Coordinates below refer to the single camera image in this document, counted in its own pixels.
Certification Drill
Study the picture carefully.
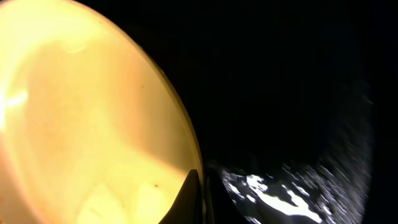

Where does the yellow plate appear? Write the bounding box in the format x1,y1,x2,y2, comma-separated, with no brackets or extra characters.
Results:
1,1,202,223

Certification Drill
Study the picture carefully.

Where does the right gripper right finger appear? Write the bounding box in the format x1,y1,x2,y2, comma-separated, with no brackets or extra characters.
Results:
205,168,249,224

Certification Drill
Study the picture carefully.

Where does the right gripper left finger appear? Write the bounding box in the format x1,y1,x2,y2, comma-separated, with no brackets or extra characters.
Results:
159,169,202,224

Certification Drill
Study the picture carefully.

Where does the black round tray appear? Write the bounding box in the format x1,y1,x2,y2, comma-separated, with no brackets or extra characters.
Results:
88,1,373,223

